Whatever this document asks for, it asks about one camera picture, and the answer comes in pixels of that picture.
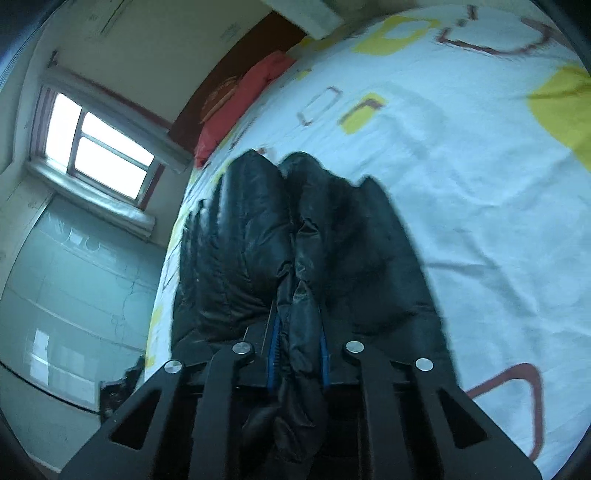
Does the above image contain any black quilted down jacket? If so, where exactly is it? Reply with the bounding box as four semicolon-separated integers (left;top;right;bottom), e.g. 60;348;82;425
170;150;456;479

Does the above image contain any left bedroom window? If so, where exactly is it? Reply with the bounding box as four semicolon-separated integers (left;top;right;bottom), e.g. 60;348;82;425
30;87;164;210

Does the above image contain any glass sliding wardrobe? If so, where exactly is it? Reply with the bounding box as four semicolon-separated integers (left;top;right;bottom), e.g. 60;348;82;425
1;197;164;412

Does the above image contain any red pillow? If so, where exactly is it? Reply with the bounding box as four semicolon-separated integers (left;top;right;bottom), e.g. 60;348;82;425
193;51;296;168

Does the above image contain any white patterned bed sheet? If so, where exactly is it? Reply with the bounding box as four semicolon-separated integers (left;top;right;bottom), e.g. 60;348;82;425
143;4;591;480

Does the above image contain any orange embroidered cushion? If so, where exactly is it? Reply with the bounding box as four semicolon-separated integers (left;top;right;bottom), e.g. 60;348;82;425
199;76;240;124

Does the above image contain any dark wooden headboard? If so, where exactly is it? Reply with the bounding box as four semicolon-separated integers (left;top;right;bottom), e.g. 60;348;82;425
168;12;305;152

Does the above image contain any pale curtain by headboard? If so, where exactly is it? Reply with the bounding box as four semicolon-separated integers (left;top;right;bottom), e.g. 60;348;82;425
263;0;344;40

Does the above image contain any white wall socket plate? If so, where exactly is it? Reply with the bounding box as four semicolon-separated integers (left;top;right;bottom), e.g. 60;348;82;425
221;23;242;43

